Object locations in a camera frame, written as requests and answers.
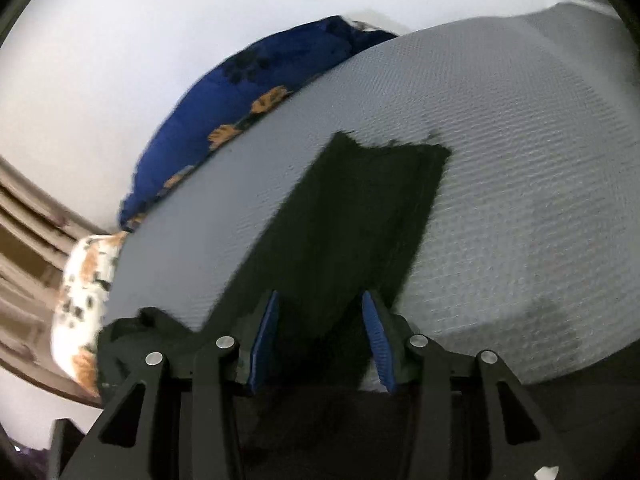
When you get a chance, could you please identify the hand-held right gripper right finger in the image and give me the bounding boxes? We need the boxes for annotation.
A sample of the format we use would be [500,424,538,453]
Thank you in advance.
[361,290,586,480]

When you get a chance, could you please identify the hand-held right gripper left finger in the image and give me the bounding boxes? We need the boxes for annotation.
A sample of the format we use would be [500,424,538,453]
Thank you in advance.
[60,290,281,480]

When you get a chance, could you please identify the black pants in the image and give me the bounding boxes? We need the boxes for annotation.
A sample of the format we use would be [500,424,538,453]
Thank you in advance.
[95,131,453,480]

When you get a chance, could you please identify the white paw print pillow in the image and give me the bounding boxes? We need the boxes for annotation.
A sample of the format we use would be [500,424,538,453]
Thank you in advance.
[50,232,128,397]

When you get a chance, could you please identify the grey mesh mattress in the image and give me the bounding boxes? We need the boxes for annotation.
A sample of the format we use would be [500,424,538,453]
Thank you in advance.
[105,2,640,393]

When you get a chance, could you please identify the dark object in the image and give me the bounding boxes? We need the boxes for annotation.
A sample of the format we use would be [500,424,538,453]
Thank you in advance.
[47,417,87,480]

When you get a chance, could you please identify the blue paw print blanket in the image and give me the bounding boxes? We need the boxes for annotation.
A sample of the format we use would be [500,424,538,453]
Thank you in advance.
[118,16,401,233]

